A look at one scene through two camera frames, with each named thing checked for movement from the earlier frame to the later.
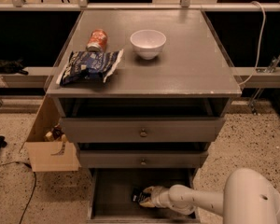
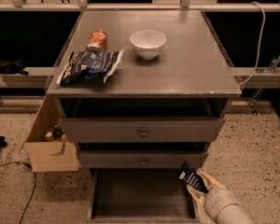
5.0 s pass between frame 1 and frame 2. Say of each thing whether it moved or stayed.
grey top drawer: stayed
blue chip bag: stayed
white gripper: moved
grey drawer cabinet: stayed
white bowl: stayed
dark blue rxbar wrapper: moved
